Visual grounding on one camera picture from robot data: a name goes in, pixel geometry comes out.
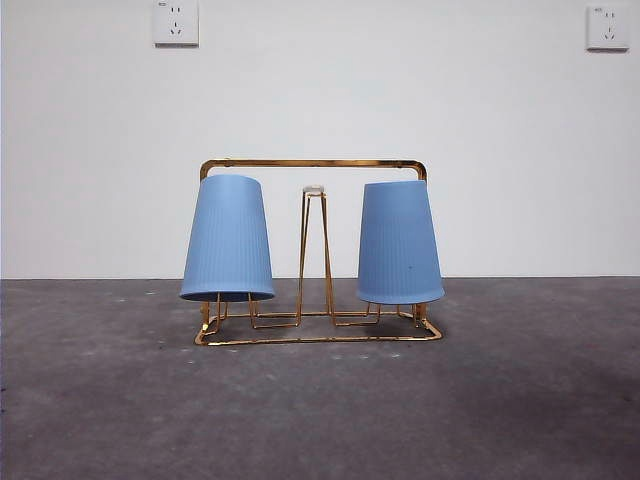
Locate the blue ribbed cup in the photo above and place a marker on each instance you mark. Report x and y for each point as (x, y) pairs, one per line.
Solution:
(227, 240)
(400, 240)

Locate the white wall socket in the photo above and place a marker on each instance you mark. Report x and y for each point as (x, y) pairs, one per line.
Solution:
(607, 27)
(176, 22)

